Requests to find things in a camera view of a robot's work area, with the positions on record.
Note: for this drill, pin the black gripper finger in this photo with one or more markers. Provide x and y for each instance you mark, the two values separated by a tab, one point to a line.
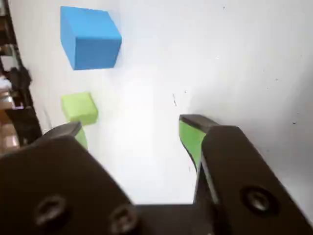
239	166
49	176

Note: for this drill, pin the blue cube block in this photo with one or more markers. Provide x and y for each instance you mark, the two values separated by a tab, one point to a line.
95	49

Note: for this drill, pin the green cube block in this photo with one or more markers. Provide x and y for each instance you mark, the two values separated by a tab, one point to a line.
79	107

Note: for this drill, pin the dark office furniture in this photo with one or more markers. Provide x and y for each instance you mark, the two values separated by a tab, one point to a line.
22	102

